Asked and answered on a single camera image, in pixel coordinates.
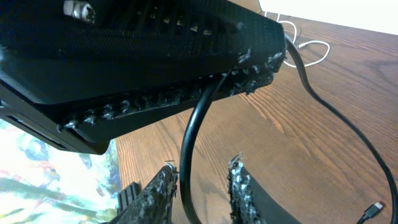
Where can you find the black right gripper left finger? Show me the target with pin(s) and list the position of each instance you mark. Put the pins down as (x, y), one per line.
(151, 204)

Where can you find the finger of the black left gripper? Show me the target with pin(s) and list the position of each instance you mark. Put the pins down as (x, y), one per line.
(88, 126)
(51, 57)

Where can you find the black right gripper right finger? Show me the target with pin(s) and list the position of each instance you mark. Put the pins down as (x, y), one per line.
(250, 203)

